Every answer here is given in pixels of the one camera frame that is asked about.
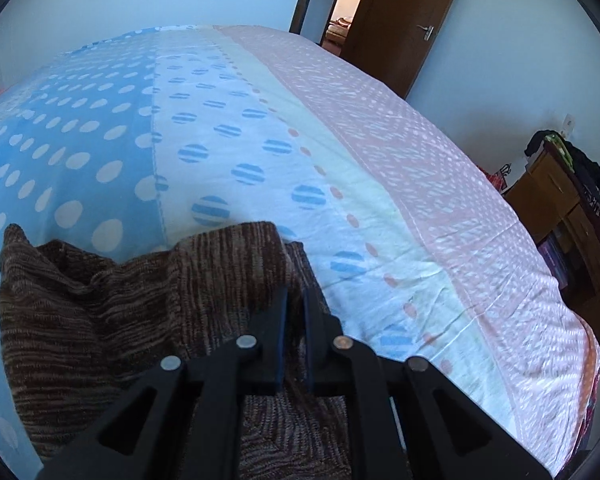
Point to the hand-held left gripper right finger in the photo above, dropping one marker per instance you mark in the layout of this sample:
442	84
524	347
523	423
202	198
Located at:
307	340

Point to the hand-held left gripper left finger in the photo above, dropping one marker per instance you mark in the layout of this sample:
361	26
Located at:
281	340

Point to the brown knitted sweater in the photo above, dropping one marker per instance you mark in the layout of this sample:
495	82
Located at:
105	310

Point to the dark clothes pile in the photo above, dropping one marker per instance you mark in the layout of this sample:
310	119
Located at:
587	167

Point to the blue pink dotted bedsheet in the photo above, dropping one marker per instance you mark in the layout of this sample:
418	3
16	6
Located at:
330	160

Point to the red bag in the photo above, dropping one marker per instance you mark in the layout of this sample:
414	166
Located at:
497	180

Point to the row of books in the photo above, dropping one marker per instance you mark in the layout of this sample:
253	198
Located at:
555	265

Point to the wooden cabinet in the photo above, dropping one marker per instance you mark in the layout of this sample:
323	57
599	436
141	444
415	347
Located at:
545	185

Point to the brown wooden sofa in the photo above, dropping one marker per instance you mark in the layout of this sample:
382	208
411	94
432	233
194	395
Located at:
340	30

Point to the brown wooden door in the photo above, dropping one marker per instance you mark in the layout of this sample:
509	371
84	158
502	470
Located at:
380	20

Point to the brown door frame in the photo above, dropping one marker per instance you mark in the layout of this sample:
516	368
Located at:
300	10

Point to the white wall socket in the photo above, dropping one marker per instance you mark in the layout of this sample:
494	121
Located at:
570	122

